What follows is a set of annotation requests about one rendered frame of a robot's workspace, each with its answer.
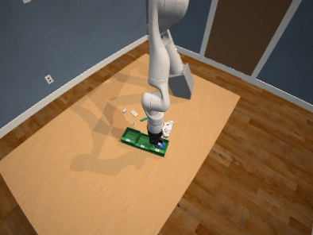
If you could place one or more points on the green three-compartment tray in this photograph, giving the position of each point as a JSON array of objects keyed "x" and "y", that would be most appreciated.
[{"x": 141, "y": 141}]

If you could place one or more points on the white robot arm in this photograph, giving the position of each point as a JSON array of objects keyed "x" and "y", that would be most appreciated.
[{"x": 155, "y": 104}]

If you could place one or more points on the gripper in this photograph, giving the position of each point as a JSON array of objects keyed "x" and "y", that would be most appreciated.
[{"x": 155, "y": 133}]

